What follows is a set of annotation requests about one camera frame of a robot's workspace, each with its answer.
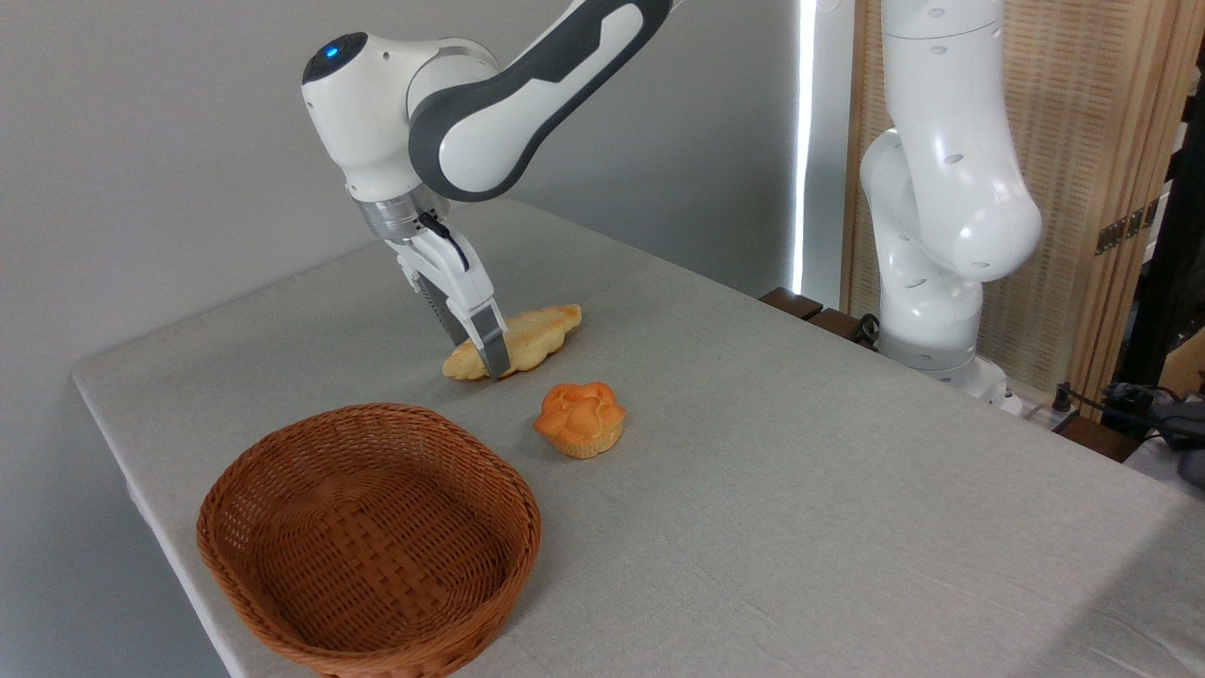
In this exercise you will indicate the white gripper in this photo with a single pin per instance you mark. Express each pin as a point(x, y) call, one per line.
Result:
point(447, 273)

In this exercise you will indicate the long braided bread loaf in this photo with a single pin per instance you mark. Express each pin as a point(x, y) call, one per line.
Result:
point(541, 330)

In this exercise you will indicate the white Franka Panda arm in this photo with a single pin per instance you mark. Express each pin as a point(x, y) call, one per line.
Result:
point(490, 122)

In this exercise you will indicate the brown wicker basket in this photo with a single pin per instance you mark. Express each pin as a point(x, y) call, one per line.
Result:
point(377, 546)

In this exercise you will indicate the orange flower-shaped muffin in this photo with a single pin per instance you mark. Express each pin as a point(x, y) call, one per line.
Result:
point(579, 419)

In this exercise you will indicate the dark brown wooden block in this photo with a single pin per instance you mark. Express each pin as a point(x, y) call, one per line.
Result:
point(838, 325)
point(791, 301)
point(1097, 438)

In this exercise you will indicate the grey tablecloth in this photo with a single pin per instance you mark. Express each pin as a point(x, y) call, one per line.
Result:
point(800, 518)

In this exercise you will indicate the bamboo folding screen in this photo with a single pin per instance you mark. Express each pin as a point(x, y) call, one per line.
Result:
point(1083, 94)

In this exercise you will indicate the metal screen hinge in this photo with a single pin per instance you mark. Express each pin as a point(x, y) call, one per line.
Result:
point(1125, 226)

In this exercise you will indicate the black electronic device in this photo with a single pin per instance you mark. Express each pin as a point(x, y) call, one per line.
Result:
point(1144, 405)

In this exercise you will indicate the black vertical stand pole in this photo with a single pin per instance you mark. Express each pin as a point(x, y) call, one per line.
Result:
point(1167, 245)

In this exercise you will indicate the brown cardboard box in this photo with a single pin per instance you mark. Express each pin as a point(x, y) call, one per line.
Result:
point(1188, 365)

